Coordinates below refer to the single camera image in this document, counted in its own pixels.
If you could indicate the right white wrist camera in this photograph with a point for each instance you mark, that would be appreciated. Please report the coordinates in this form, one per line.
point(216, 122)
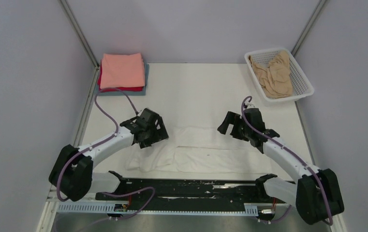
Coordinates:
point(248, 105)

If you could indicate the folded peach t shirt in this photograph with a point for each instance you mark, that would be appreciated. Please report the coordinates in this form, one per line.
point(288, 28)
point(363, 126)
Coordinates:
point(125, 71)

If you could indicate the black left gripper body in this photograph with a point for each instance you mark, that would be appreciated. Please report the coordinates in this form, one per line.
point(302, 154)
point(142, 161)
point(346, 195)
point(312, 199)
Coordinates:
point(148, 138)

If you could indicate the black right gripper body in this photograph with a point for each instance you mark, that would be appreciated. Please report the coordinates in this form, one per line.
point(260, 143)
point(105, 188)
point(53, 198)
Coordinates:
point(246, 130)

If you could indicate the aluminium frame post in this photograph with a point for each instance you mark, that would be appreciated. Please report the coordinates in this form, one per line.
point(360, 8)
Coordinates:
point(77, 29)
point(319, 8)

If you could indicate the beige crumpled t shirt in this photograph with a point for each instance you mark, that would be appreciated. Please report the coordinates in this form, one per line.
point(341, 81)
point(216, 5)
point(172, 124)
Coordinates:
point(274, 79)

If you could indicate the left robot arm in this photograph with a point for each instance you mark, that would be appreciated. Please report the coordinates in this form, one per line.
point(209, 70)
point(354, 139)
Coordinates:
point(73, 172)

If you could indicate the white plastic basket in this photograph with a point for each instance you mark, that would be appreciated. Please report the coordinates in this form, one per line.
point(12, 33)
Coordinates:
point(301, 85)

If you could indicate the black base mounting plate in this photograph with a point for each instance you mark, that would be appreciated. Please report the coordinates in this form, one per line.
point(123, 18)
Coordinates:
point(181, 194)

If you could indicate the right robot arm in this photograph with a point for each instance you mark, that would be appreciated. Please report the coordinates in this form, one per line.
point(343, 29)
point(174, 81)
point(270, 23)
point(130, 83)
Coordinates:
point(314, 192)

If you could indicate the white t shirt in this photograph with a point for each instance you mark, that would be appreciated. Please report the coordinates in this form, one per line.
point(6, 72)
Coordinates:
point(198, 150)

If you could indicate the folded red t shirt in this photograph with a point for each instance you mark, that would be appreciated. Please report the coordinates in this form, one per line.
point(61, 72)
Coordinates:
point(136, 91)

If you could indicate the right aluminium frame post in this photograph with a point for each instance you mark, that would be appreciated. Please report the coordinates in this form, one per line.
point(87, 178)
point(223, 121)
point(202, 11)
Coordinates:
point(319, 8)

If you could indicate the white slotted cable duct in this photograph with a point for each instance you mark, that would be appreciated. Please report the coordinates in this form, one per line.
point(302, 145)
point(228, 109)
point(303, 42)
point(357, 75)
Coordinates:
point(114, 208)

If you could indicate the left aluminium frame post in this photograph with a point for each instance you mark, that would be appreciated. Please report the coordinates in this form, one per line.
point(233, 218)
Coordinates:
point(77, 29)

